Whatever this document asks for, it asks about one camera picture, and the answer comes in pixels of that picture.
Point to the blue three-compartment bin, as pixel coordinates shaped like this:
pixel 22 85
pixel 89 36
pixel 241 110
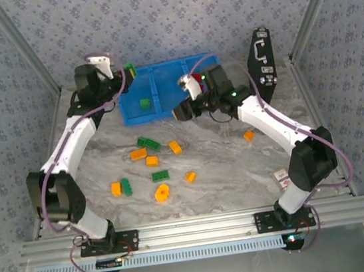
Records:
pixel 159 88

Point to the long green lego brick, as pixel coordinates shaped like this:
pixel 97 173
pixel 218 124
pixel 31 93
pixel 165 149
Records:
pixel 149 143

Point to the round yellow lego piece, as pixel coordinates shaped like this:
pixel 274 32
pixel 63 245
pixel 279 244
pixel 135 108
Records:
pixel 162 192

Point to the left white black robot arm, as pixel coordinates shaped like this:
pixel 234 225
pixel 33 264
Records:
pixel 68 141

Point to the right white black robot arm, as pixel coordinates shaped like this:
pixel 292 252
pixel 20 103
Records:
pixel 266 114

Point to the black briefcase with metal clasps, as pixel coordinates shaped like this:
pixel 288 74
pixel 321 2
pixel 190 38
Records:
pixel 261 65

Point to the small red white box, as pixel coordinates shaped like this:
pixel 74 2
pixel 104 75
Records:
pixel 279 176

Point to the left circuit board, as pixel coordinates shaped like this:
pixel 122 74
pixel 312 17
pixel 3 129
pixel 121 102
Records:
pixel 109 263

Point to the circuit board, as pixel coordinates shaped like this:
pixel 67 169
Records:
pixel 109 263
pixel 293 238

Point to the right circuit board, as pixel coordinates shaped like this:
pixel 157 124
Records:
pixel 293 238

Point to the left aluminium side rail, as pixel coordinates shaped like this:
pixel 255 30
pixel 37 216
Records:
pixel 54 126

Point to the aluminium side rail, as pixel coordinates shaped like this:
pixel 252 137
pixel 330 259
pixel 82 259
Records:
pixel 54 126
pixel 304 88

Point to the left aluminium frame post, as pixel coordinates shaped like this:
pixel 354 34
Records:
pixel 22 46

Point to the aluminium frame post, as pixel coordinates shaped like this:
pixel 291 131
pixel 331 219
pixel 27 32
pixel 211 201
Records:
pixel 316 7
pixel 22 46

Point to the right aluminium side rail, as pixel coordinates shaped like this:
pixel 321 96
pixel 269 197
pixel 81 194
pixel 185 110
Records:
pixel 304 88

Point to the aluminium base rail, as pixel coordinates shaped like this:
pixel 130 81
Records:
pixel 197 229

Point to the right aluminium frame post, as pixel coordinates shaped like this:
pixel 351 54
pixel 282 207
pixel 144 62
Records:
pixel 316 7

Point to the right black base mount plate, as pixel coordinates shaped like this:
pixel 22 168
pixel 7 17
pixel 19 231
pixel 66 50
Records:
pixel 263 220

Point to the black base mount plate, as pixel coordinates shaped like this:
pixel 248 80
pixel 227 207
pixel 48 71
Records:
pixel 132 240
pixel 263 220

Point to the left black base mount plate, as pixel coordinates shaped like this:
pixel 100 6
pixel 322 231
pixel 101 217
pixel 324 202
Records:
pixel 132 240

